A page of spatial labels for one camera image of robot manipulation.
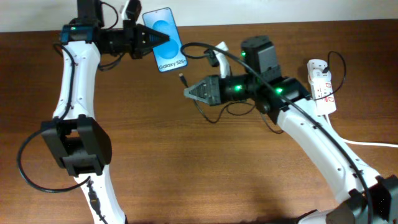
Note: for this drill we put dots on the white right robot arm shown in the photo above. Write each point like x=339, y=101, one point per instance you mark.
x=363, y=196

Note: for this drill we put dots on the blue Galaxy smartphone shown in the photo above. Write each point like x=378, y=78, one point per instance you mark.
x=167, y=55

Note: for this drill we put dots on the white charger adapter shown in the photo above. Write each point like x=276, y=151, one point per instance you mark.
x=319, y=74

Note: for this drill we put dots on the white power strip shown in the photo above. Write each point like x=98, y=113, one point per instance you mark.
x=321, y=89

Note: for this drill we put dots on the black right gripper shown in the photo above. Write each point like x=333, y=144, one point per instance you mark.
x=214, y=88

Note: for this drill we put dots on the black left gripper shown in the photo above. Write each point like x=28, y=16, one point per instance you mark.
x=133, y=38

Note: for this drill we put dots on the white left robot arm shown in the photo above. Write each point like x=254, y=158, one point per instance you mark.
x=77, y=142

